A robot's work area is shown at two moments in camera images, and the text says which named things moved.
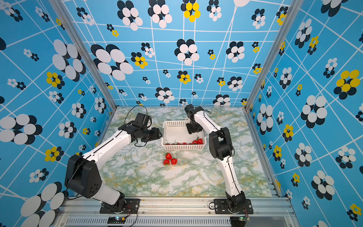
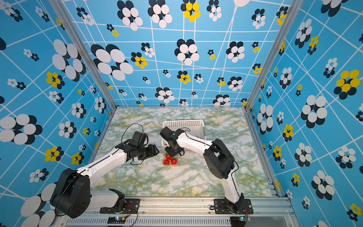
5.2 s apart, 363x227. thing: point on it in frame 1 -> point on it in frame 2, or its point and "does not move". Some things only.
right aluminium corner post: [293, 10] does not move
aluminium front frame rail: [87, 212] does not move
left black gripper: [156, 134] -> [153, 151]
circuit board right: [238, 221] does not move
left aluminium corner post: [85, 51] does not move
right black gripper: [189, 130] -> [169, 153]
